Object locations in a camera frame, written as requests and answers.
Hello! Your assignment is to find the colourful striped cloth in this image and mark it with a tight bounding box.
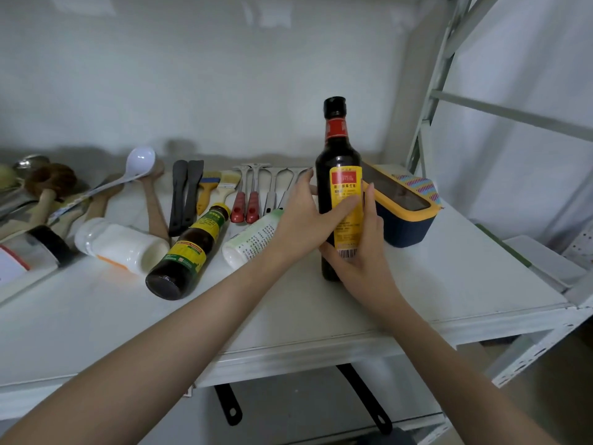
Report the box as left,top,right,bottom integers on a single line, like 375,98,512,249
393,174,442,207

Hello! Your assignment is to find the metal ladle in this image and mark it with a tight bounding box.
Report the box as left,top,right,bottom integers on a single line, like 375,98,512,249
12,155,51,182

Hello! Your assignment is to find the yellow handled pastry brush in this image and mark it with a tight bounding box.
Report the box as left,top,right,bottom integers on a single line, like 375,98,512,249
196,171,222,217

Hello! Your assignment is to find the white bottle green print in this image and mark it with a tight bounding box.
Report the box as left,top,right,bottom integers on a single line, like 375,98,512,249
221,209,284,270

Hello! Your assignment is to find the light wooden spatula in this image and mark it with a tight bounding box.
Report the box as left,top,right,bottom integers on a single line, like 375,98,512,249
138,159,171,244

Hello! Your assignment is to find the white plastic bottle orange label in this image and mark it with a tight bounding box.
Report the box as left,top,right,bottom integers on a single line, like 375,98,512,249
74,218,171,277

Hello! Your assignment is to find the person's right forearm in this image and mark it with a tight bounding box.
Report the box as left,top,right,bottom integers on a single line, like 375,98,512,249
376,292,559,445

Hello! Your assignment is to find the person's left forearm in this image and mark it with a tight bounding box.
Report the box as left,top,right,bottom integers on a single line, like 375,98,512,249
0,241,297,445

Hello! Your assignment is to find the person's right hand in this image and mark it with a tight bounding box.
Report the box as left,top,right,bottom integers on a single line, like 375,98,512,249
319,183,405,316

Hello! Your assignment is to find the person's left hand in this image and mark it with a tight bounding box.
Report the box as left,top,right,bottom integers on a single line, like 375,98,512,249
271,169,362,270

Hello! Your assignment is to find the red handled peeler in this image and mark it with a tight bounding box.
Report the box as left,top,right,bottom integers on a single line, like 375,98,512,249
230,165,251,224
245,163,272,225

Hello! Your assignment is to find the wooden handled pastry brush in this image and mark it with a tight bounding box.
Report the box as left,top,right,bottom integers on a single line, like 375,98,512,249
211,170,242,214

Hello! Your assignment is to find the white metal shelving rack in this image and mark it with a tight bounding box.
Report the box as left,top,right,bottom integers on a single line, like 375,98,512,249
0,0,593,445

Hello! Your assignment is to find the brown wooden spoon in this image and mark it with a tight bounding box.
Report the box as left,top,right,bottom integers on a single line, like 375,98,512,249
0,163,78,241

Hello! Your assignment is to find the metal peeler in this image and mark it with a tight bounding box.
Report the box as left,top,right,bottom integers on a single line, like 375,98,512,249
277,167,309,210
263,167,288,216

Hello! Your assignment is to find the bottle black cap white label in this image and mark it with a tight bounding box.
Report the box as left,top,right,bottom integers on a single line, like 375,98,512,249
0,225,73,305

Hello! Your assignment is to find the blue yellow box dark lid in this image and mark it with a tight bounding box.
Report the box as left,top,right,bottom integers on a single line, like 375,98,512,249
361,161,442,249

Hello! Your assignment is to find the black spatula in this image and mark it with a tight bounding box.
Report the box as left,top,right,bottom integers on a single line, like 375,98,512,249
168,159,189,238
181,159,205,230

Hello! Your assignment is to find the long black pan handle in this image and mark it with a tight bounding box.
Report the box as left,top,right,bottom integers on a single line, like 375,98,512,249
336,363,394,435

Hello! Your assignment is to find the white board green edge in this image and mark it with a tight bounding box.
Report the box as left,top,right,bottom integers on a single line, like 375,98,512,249
474,222,588,293

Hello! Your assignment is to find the dark sauce bottle red neck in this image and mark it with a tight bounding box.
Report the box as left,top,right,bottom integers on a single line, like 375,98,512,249
315,96,365,282

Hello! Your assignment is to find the dark bottle yellow green label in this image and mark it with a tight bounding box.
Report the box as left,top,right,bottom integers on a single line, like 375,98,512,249
145,203,232,302

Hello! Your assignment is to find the white plastic ladle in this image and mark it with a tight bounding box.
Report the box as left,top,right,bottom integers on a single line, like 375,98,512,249
46,146,157,226

